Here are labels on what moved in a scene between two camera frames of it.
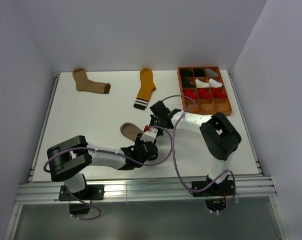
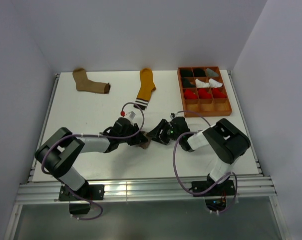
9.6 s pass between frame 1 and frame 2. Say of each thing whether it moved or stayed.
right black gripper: moved
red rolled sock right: stayed
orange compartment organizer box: stayed
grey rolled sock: stayed
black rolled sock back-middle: stayed
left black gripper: moved
